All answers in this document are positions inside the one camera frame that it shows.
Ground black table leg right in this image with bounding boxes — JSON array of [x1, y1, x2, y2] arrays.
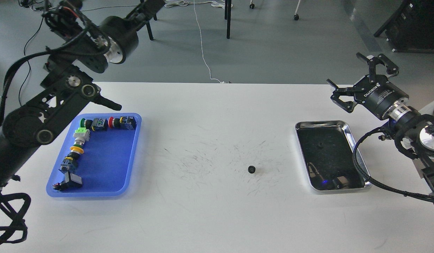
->
[[224, 0, 232, 39]]

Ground red push button switch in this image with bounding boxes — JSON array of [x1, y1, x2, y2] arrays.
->
[[108, 116, 137, 131]]

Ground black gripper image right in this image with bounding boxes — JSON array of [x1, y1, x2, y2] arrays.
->
[[326, 53, 410, 121]]

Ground green push button switch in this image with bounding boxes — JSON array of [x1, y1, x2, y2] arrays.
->
[[80, 117, 109, 131]]

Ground black table leg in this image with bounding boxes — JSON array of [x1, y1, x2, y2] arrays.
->
[[144, 21, 154, 41], [224, 0, 232, 39]]

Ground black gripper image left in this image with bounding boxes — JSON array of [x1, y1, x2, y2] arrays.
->
[[99, 0, 165, 64]]

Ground blue plastic tray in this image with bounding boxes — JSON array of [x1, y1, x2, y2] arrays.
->
[[46, 113, 143, 197]]

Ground black table leg left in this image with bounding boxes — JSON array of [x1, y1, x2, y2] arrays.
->
[[144, 21, 154, 41]]

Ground black floor cable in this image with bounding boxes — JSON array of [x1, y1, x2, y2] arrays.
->
[[18, 14, 45, 106]]

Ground black equipment cart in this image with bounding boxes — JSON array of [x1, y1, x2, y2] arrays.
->
[[373, 0, 434, 53]]

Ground silver metal tray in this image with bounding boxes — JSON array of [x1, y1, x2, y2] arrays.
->
[[295, 120, 372, 194]]

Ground white floor cable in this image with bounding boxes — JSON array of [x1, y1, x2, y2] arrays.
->
[[80, 0, 235, 84]]

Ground black power strip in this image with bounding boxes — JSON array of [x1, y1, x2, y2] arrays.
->
[[32, 0, 52, 11]]

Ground green white selector switch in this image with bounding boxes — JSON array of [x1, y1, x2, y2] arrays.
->
[[73, 128, 91, 147]]

